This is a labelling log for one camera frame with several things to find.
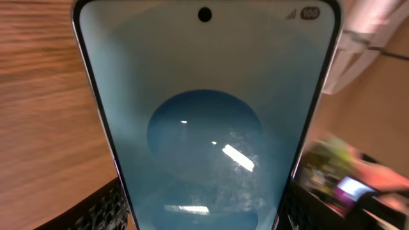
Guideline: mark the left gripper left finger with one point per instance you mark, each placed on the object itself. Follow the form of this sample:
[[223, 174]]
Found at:
[[105, 209]]

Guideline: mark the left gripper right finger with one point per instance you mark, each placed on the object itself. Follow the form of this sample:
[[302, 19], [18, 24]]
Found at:
[[301, 210]]

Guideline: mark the turquoise Galaxy S25 smartphone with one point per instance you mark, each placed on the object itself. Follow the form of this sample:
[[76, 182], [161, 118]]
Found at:
[[206, 105]]

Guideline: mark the white power strip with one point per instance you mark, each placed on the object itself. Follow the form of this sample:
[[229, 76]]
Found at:
[[368, 27]]

